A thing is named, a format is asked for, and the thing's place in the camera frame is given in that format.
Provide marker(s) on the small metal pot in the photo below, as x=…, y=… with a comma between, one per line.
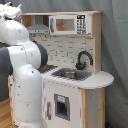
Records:
x=71, y=75

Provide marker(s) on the white toy microwave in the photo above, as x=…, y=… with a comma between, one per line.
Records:
x=70, y=24

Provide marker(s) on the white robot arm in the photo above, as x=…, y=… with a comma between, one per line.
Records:
x=21, y=59

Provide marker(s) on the wooden toy kitchen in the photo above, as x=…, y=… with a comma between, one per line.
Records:
x=87, y=96

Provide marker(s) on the black toy faucet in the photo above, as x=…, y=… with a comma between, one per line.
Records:
x=80, y=65

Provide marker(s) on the black toy stovetop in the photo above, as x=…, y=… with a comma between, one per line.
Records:
x=47, y=68

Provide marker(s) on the grey toy sink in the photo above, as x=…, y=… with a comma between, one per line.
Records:
x=82, y=75

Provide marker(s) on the grey range hood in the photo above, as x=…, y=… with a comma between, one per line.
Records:
x=38, y=27

